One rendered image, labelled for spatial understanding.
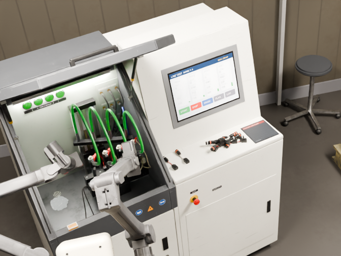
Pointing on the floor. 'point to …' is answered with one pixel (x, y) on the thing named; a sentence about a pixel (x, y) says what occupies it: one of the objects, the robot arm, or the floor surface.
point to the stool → (316, 69)
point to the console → (182, 27)
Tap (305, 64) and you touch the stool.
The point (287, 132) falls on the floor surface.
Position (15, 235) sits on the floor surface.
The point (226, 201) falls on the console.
